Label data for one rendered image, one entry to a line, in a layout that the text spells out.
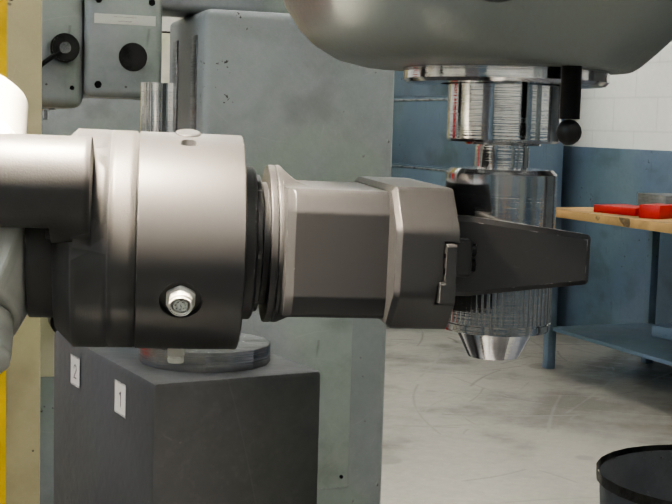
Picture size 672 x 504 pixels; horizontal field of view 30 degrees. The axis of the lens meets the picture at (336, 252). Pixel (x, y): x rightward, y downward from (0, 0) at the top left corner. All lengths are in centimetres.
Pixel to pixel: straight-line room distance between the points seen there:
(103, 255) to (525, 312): 17
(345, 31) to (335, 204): 7
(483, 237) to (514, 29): 9
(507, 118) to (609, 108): 736
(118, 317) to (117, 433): 39
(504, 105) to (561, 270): 7
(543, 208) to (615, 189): 724
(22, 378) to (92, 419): 134
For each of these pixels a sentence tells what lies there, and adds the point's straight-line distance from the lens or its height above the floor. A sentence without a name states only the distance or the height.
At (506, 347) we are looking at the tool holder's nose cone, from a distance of 53.
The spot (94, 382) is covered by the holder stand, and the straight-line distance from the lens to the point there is 91.
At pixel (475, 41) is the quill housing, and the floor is 132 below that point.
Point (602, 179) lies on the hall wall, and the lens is 788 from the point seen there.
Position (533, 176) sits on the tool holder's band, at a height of 127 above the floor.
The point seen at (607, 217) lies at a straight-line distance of 640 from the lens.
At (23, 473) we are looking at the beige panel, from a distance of 229.
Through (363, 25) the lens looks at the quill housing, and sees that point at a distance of 47.
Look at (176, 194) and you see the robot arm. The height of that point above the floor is 126.
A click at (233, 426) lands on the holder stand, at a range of 82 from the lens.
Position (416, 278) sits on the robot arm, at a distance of 47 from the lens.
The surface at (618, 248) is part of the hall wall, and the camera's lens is 774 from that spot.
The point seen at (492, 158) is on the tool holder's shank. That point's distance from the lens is 52.
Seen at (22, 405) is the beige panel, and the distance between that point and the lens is 226.
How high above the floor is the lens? 128
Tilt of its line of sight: 6 degrees down
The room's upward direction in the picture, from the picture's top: 2 degrees clockwise
